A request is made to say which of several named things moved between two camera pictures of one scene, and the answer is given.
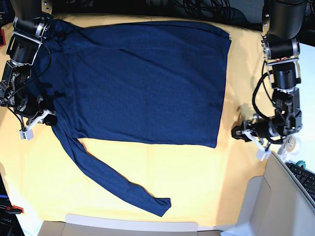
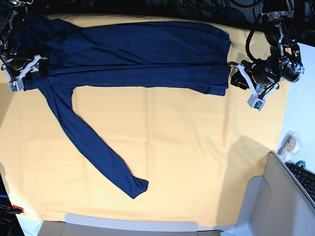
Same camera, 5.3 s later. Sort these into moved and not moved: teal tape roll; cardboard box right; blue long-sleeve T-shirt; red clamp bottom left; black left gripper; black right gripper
Moved: black right gripper; black left gripper; blue long-sleeve T-shirt
Not moved: red clamp bottom left; teal tape roll; cardboard box right
